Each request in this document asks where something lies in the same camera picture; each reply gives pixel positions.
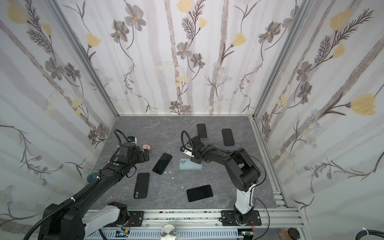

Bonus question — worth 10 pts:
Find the pink phone case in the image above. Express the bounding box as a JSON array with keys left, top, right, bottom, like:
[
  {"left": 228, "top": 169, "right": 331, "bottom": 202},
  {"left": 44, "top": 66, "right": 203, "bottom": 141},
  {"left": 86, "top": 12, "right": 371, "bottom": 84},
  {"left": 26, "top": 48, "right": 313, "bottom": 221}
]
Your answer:
[{"left": 196, "top": 123, "right": 208, "bottom": 140}]

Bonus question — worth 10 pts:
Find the light blue phone case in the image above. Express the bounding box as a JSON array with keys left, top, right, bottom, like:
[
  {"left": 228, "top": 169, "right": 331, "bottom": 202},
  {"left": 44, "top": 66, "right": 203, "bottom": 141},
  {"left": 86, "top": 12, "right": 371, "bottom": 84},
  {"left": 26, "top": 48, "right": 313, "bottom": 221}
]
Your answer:
[{"left": 179, "top": 159, "right": 203, "bottom": 170}]

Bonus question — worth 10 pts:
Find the black phone case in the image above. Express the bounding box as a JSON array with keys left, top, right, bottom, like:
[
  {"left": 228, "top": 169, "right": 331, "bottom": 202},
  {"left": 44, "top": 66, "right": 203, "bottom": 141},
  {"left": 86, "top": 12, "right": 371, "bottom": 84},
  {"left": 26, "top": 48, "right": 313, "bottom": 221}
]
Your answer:
[
  {"left": 134, "top": 173, "right": 150, "bottom": 199},
  {"left": 221, "top": 128, "right": 235, "bottom": 147}
]

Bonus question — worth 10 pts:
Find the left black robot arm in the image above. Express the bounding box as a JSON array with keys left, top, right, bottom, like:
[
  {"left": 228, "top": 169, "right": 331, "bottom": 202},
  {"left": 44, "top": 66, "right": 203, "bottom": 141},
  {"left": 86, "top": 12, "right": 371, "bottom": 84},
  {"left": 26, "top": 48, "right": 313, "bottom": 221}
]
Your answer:
[{"left": 24, "top": 129, "right": 149, "bottom": 240}]

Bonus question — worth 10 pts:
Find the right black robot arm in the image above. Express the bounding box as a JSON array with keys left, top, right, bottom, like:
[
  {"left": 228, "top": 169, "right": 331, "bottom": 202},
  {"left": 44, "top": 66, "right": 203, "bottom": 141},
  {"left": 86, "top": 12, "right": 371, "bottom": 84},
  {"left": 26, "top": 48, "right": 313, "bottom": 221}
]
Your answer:
[{"left": 180, "top": 130, "right": 262, "bottom": 226}]

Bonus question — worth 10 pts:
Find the small pink figurine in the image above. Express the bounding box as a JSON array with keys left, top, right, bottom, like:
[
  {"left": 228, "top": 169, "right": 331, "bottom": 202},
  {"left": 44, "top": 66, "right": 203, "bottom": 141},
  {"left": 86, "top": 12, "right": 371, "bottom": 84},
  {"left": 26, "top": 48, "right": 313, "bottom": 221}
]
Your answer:
[{"left": 142, "top": 144, "right": 151, "bottom": 151}]

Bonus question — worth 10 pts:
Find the teal ceramic cup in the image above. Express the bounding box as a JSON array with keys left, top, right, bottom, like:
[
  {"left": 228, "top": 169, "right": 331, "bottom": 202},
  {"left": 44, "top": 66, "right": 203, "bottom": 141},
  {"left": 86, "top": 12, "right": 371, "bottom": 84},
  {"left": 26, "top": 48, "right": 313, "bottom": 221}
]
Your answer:
[{"left": 87, "top": 171, "right": 100, "bottom": 184}]

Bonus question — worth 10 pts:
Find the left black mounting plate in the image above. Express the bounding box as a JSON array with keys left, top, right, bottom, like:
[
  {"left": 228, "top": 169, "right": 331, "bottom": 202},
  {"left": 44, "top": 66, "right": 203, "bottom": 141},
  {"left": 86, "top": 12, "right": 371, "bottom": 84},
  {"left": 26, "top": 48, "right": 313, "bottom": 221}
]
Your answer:
[{"left": 128, "top": 211, "right": 144, "bottom": 227}]

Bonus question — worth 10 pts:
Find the black mounting plate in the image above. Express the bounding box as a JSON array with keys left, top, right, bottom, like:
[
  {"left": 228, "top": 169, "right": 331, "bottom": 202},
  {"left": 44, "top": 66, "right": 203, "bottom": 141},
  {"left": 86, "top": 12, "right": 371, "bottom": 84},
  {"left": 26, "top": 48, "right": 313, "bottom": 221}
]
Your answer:
[
  {"left": 128, "top": 211, "right": 144, "bottom": 227},
  {"left": 219, "top": 210, "right": 262, "bottom": 227}
]

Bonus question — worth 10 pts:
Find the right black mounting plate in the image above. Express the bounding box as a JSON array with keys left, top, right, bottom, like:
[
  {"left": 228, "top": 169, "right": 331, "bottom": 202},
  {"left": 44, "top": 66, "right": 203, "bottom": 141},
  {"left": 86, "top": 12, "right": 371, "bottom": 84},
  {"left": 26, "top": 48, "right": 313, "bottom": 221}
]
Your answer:
[{"left": 219, "top": 210, "right": 262, "bottom": 227}]

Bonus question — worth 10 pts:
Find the round silver knob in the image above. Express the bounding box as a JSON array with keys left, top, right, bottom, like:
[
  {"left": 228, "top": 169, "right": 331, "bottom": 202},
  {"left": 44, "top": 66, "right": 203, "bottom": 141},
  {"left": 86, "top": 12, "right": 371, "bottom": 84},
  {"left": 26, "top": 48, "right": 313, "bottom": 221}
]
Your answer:
[{"left": 160, "top": 224, "right": 179, "bottom": 240}]

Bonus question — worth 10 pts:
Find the brown box with black knob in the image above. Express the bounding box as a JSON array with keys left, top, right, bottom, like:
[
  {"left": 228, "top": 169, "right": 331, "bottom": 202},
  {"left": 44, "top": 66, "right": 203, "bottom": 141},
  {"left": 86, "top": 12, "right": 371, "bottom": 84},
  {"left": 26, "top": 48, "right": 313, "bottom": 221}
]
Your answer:
[{"left": 278, "top": 228, "right": 301, "bottom": 240}]

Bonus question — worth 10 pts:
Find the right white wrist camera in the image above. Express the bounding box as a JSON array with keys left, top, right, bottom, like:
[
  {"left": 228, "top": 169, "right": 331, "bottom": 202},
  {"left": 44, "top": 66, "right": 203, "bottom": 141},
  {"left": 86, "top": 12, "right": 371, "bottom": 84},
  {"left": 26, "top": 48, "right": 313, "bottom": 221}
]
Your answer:
[{"left": 180, "top": 147, "right": 194, "bottom": 158}]

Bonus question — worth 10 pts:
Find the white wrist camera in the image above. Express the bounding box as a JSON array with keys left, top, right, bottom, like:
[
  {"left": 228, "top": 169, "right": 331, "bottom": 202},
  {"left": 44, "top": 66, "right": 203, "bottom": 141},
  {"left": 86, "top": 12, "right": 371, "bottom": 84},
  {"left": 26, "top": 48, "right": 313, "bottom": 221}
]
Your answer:
[
  {"left": 180, "top": 147, "right": 194, "bottom": 158},
  {"left": 127, "top": 136, "right": 137, "bottom": 144}
]

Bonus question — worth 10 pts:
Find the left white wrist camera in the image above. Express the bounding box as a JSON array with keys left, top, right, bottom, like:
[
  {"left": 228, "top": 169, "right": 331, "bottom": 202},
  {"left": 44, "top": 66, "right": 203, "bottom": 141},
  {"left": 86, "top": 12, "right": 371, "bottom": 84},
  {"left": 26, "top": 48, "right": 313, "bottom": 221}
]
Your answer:
[{"left": 127, "top": 136, "right": 137, "bottom": 144}]

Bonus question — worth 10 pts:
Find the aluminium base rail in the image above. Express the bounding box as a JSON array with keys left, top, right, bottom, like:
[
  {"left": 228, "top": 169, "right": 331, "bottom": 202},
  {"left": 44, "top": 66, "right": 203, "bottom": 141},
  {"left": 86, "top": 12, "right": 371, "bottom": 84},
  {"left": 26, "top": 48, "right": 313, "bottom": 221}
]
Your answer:
[{"left": 86, "top": 208, "right": 310, "bottom": 240}]

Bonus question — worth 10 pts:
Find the white slotted cable duct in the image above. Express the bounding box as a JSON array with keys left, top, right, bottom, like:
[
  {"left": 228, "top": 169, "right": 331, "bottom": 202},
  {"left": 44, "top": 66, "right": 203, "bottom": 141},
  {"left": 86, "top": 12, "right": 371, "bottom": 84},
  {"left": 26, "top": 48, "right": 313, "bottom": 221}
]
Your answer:
[{"left": 102, "top": 229, "right": 244, "bottom": 240}]

